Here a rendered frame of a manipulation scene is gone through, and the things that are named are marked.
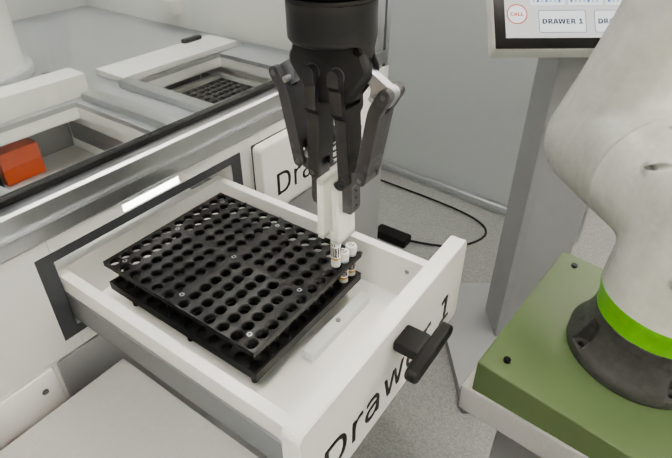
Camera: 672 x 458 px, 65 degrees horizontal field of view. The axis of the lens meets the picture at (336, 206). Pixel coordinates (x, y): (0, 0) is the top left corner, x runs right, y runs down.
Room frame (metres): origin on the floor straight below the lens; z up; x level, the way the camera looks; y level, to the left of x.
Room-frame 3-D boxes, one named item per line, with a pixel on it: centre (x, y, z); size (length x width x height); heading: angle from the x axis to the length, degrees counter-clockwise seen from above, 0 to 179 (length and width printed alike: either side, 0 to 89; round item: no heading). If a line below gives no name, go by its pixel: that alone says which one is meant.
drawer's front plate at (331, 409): (0.34, -0.05, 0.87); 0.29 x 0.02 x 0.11; 145
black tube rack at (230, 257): (0.46, 0.11, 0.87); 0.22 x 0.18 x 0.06; 55
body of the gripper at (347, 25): (0.44, 0.00, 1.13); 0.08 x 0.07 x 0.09; 55
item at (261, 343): (0.40, 0.03, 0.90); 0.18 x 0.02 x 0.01; 145
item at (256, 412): (0.46, 0.12, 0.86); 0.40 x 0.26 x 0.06; 55
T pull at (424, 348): (0.32, -0.07, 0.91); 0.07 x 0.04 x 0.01; 145
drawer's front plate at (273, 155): (0.78, 0.03, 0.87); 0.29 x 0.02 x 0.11; 145
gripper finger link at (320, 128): (0.45, 0.01, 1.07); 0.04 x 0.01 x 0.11; 145
